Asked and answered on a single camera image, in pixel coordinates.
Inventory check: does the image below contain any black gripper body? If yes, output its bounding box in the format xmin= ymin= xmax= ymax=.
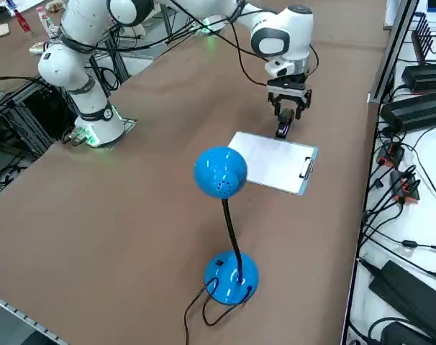
xmin=266 ymin=71 xmax=313 ymax=109

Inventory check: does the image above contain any black stapler with red label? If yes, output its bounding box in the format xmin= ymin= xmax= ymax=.
xmin=274 ymin=109 xmax=296 ymax=140

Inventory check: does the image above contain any white paper sheet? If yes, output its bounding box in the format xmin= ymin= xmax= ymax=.
xmin=227 ymin=132 xmax=314 ymax=195

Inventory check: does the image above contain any clipboard with metal clip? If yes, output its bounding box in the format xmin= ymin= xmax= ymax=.
xmin=227 ymin=132 xmax=319 ymax=197

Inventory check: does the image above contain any blue desk lamp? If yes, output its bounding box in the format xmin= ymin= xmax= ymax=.
xmin=193 ymin=146 xmax=260 ymax=306

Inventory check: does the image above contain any orange and black plug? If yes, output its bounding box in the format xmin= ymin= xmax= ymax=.
xmin=389 ymin=170 xmax=420 ymax=205
xmin=378 ymin=143 xmax=405 ymax=168

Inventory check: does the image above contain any black power adapter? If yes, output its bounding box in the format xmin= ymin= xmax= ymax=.
xmin=368 ymin=260 xmax=436 ymax=341
xmin=401 ymin=64 xmax=436 ymax=93
xmin=381 ymin=91 xmax=436 ymax=133

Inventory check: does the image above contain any black slotted rack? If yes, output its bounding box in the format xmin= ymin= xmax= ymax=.
xmin=411 ymin=13 xmax=436 ymax=65

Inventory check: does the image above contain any white bottle with red cap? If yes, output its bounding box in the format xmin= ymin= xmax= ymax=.
xmin=36 ymin=5 xmax=57 ymax=37

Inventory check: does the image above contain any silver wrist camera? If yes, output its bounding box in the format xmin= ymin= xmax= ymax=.
xmin=267 ymin=79 xmax=312 ymax=96

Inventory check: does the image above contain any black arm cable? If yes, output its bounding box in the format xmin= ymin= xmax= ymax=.
xmin=160 ymin=0 xmax=318 ymax=87

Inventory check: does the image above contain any aluminium profile post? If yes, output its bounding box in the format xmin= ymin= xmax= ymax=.
xmin=368 ymin=0 xmax=420 ymax=104

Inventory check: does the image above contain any black lamp cable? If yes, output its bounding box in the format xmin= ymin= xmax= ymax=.
xmin=183 ymin=278 xmax=255 ymax=345

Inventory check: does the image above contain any black metal frame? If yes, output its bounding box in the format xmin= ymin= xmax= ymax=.
xmin=0 ymin=77 xmax=78 ymax=159

